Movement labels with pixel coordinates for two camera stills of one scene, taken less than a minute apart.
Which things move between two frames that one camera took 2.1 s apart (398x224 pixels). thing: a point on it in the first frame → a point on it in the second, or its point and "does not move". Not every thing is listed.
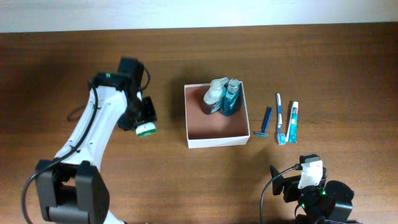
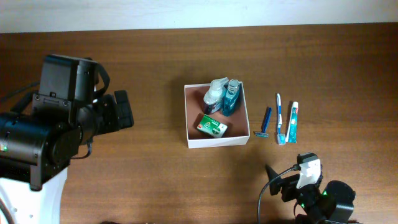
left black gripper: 148,111 → 122,109
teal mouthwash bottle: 232,90 does not move
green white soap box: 146,129 → 212,127
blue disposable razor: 263,133 does not move
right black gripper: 288,185 does not move
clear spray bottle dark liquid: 212,98 does not move
